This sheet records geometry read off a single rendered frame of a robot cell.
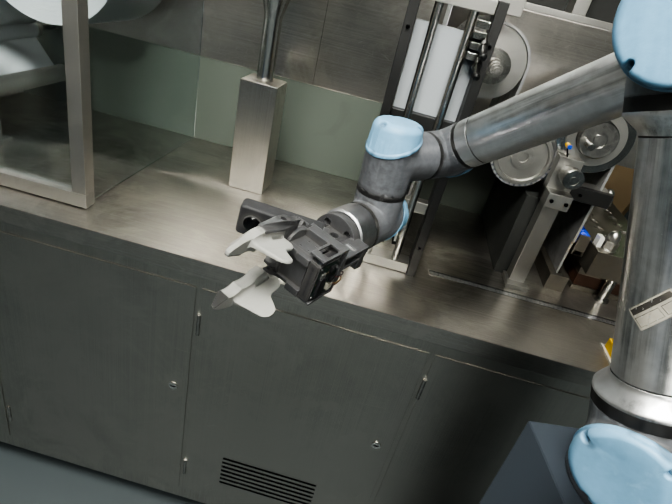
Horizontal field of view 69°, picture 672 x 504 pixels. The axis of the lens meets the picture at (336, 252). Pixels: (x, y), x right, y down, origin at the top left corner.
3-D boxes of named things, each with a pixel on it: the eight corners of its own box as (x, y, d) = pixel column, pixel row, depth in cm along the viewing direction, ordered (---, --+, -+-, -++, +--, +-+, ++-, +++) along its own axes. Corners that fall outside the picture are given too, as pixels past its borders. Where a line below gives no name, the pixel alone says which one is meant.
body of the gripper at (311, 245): (322, 262, 56) (376, 233, 65) (269, 222, 59) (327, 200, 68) (303, 309, 60) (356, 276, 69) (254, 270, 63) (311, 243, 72)
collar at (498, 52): (470, 79, 93) (482, 44, 90) (468, 75, 98) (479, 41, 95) (503, 88, 93) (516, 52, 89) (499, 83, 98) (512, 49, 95)
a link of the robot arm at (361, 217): (343, 193, 72) (326, 237, 76) (325, 200, 68) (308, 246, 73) (384, 220, 69) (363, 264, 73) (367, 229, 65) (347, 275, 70)
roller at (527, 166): (485, 176, 106) (506, 122, 100) (475, 144, 128) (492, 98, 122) (539, 190, 105) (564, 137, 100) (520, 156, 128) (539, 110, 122)
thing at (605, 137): (622, 152, 97) (581, 163, 99) (618, 149, 99) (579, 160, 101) (617, 116, 94) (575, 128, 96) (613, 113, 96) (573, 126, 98)
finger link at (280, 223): (272, 220, 54) (311, 221, 62) (262, 213, 55) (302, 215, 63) (254, 256, 56) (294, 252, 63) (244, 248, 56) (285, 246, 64)
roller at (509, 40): (443, 89, 100) (467, 15, 93) (441, 71, 122) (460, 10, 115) (510, 106, 99) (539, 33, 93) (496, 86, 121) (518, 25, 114)
